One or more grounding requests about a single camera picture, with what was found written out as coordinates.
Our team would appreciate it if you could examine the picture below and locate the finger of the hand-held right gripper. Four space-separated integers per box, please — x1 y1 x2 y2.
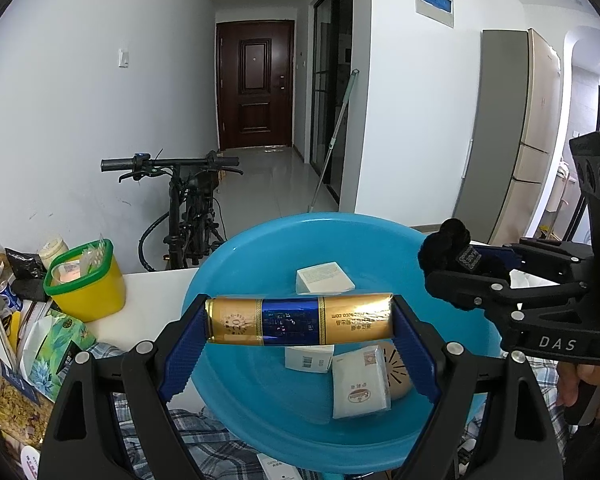
472 242 595 286
425 267 591 327

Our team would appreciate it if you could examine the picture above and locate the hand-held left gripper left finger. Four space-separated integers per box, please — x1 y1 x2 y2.
37 294 210 480

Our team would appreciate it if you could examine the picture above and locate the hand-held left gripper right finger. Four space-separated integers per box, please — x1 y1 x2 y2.
390 294 565 480

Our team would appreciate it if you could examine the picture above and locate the tan round slotted disc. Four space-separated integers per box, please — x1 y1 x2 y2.
375 341 415 402

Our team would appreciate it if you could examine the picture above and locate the black fuzzy cloth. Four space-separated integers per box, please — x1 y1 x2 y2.
417 217 483 281

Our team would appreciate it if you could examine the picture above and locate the white tissue packet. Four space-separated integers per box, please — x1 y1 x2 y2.
331 345 393 420

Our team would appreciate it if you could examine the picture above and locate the white box with barcode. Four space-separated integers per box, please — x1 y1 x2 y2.
284 344 334 374

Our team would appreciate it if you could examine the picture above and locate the gold and blue foil tube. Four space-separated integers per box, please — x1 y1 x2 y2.
204 292 393 347

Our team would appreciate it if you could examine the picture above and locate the plain white box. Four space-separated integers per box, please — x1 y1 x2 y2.
296 261 356 295

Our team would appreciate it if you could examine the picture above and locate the blue plastic basin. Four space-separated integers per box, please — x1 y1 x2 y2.
180 212 501 475

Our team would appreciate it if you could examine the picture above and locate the white desktop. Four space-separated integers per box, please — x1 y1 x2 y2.
80 242 593 413

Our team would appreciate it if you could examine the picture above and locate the person's right hand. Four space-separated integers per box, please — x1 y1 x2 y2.
555 359 600 426

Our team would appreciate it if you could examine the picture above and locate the blue plaid cloth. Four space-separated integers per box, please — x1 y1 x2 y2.
55 342 571 480

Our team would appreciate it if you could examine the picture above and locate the yellow container green rim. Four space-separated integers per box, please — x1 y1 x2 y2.
43 238 127 323

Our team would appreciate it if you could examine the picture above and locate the grey refrigerator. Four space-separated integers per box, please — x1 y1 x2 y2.
452 28 565 246

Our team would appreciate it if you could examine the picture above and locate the green leaf-print tissue packet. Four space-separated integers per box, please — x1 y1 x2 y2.
17 307 98 403

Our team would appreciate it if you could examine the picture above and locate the white printed leaflet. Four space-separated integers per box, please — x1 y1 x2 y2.
257 454 301 480

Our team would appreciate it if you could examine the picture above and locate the black bicycle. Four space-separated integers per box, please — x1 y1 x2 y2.
100 149 244 273

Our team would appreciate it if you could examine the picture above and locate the jar with cream lid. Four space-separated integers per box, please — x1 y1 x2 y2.
37 235 70 271

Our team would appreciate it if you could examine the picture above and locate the clear bag of granola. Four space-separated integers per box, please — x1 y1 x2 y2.
0 345 56 451

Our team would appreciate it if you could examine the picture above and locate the blue and white snack bag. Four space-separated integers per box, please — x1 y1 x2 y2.
0 280 23 316

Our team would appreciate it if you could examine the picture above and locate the black snack bag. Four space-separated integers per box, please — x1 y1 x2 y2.
5 248 48 301

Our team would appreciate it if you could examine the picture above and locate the black framed glass door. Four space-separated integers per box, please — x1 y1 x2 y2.
310 0 353 208

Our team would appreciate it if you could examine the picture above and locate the dark brown entrance door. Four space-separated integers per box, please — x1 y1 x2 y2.
216 20 296 152

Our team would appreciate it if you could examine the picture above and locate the long-handled mop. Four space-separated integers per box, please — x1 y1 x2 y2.
307 68 360 214

